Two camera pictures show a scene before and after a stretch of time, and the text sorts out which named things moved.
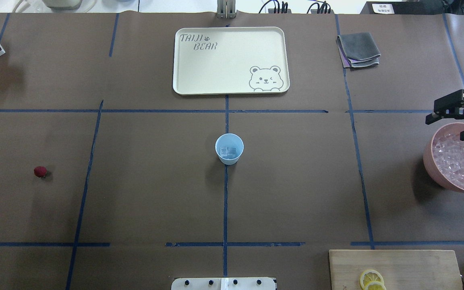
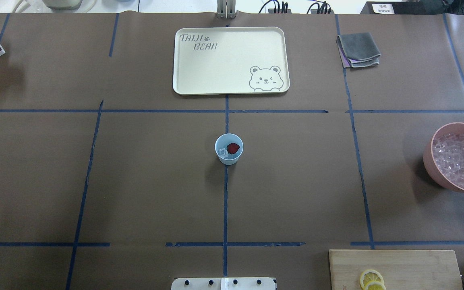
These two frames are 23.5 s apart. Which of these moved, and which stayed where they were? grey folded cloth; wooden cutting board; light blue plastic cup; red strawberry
Moved: red strawberry
Stayed: light blue plastic cup; wooden cutting board; grey folded cloth
